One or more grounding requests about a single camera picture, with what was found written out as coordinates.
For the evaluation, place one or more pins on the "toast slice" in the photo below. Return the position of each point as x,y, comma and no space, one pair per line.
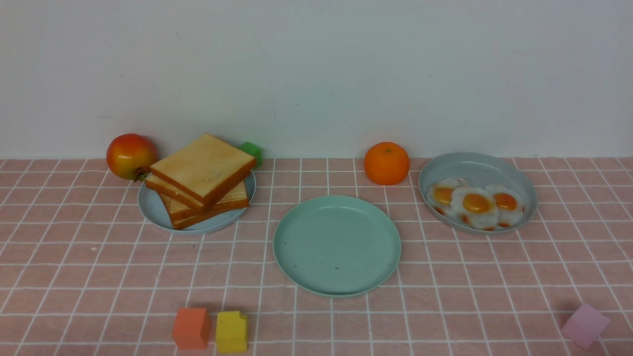
207,168
238,193
178,199
182,216

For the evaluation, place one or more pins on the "fried egg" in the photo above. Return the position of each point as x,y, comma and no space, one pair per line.
439,195
475,207
510,205

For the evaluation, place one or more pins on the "teal centre plate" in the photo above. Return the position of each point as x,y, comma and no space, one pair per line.
337,246

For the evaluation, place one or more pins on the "orange mandarin fruit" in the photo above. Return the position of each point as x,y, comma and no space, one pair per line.
386,163

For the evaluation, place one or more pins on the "green cube block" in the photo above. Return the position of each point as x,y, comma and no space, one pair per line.
253,150

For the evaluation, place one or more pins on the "grey egg plate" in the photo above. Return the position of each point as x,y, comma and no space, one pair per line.
479,170

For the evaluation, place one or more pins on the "blue-grey bread plate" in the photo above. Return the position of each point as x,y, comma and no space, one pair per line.
154,211

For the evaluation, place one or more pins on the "yellow notched block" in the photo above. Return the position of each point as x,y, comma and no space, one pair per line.
231,332

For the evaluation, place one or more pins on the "red yellow apple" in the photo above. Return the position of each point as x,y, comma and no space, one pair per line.
130,156

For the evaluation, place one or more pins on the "orange cube block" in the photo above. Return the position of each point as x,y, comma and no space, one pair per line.
191,329

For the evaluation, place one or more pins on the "pink cube block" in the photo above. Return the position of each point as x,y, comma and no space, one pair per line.
585,325

